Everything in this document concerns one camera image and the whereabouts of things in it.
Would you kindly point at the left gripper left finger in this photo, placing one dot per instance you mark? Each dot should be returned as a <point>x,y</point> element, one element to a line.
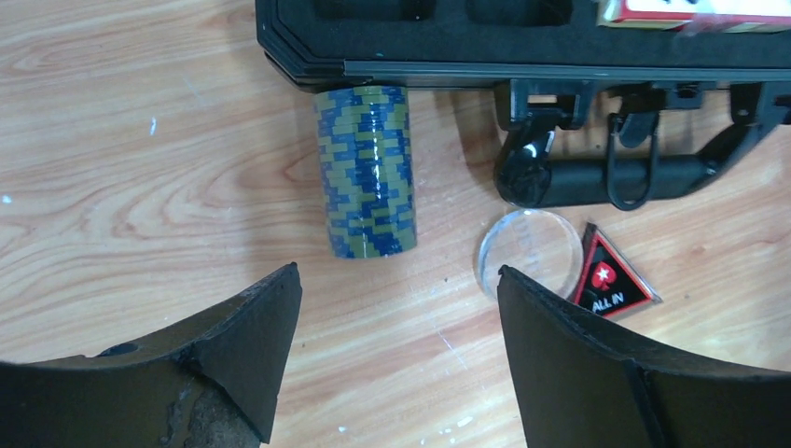
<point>210,380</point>

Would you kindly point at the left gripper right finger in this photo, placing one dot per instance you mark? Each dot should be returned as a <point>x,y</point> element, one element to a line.
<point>582,380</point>

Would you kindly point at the red playing card deck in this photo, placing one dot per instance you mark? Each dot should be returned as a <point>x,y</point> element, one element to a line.
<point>725,16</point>

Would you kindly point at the black poker set case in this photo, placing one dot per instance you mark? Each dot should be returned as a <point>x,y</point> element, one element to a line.
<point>592,115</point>

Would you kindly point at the black triangular all-in marker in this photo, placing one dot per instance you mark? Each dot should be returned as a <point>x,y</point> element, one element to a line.
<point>609,285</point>

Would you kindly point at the clear round dealer button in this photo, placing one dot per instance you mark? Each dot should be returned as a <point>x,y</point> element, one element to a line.
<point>542,245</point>

